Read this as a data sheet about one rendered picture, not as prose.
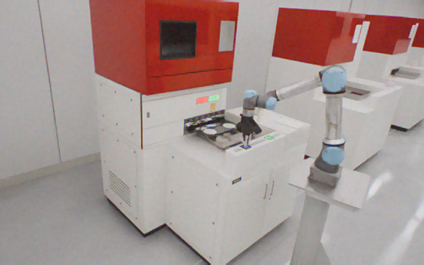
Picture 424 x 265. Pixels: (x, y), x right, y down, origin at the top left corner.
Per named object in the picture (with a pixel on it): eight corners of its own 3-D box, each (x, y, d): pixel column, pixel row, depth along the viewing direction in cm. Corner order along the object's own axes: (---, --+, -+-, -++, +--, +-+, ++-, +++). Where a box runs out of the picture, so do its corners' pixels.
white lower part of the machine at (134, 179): (103, 201, 286) (97, 120, 255) (173, 174, 340) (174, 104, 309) (143, 242, 240) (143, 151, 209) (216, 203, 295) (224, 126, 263)
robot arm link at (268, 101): (278, 95, 182) (260, 92, 185) (274, 99, 172) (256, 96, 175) (277, 107, 184) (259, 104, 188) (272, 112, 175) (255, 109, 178)
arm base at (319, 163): (338, 165, 195) (343, 152, 191) (338, 176, 182) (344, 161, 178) (314, 158, 199) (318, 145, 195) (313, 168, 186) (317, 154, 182)
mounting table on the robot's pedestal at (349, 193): (365, 192, 204) (370, 175, 199) (355, 227, 169) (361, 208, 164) (299, 170, 226) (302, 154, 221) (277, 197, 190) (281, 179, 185)
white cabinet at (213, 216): (164, 231, 254) (165, 143, 223) (239, 191, 317) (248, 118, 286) (218, 280, 212) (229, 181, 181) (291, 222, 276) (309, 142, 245)
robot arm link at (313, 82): (342, 59, 172) (263, 90, 195) (342, 62, 162) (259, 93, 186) (349, 78, 174) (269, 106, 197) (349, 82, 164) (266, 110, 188)
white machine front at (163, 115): (140, 149, 211) (140, 93, 196) (221, 125, 265) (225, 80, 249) (143, 150, 209) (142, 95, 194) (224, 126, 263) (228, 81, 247)
